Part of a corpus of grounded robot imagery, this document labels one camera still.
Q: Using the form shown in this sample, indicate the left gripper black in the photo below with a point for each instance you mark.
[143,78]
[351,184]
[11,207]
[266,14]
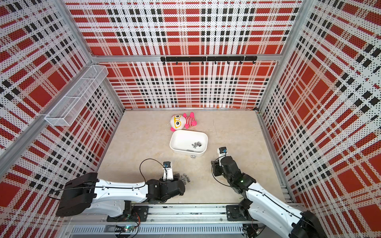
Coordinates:
[176,177]

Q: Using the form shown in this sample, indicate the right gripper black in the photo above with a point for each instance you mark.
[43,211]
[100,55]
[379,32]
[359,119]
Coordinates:
[215,168]

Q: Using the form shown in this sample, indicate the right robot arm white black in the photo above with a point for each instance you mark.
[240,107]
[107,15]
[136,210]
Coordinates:
[260,205]

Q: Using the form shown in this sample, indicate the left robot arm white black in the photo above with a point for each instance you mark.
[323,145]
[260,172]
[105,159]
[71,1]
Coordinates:
[89,194]

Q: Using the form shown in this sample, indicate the white plastic storage box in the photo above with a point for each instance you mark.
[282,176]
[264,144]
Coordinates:
[182,140]

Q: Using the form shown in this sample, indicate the green circuit board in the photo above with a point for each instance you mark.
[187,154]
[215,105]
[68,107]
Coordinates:
[124,229]

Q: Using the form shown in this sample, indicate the pink striped plush doll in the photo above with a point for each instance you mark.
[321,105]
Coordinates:
[181,122]

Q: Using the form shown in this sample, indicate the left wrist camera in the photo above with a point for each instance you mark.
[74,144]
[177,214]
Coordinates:
[168,171]

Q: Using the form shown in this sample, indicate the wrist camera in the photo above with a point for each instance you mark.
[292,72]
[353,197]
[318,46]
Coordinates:
[222,152]
[168,171]

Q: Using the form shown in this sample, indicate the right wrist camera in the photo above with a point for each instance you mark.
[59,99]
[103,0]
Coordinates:
[222,152]

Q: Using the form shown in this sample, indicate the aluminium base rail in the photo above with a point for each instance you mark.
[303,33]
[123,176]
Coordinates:
[163,220]

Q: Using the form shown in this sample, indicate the black hook rail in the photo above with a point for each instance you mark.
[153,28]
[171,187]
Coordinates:
[209,58]

